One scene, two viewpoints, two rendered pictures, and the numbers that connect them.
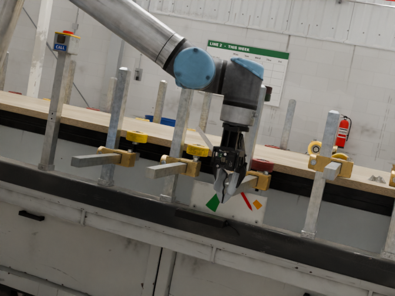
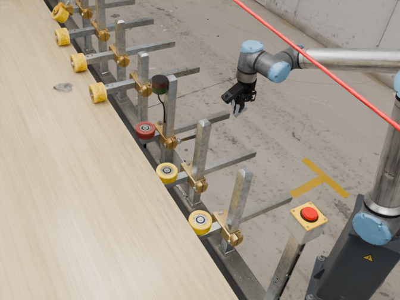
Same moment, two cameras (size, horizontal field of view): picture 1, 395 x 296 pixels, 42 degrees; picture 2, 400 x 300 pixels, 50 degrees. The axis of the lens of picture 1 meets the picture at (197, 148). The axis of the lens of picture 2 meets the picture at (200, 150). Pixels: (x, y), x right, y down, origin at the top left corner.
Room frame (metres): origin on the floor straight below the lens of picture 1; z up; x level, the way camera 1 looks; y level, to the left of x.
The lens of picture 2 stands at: (2.71, 0.74, 2.06)
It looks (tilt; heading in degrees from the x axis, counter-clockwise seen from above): 43 degrees down; 217
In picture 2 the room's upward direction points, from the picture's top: 8 degrees clockwise
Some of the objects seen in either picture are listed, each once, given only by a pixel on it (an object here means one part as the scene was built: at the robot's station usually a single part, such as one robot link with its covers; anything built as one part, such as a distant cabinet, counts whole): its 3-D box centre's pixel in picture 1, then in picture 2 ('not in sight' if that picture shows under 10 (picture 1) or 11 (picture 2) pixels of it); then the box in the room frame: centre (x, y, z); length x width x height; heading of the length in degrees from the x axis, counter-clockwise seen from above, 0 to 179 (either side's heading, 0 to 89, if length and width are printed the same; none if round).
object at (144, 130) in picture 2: (260, 175); (144, 137); (1.81, -0.23, 0.85); 0.08 x 0.08 x 0.11
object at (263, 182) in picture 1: (249, 178); (164, 136); (1.73, -0.19, 0.85); 0.13 x 0.06 x 0.05; 72
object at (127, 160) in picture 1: (116, 156); (227, 227); (1.88, 0.29, 0.81); 0.13 x 0.06 x 0.05; 72
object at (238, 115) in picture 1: (238, 116); (246, 73); (1.35, -0.09, 1.05); 0.10 x 0.09 x 0.05; 72
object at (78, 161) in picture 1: (109, 159); (243, 216); (1.80, 0.30, 0.81); 0.43 x 0.03 x 0.04; 162
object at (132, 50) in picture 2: not in sight; (128, 51); (1.52, -0.67, 0.95); 0.50 x 0.04 x 0.04; 162
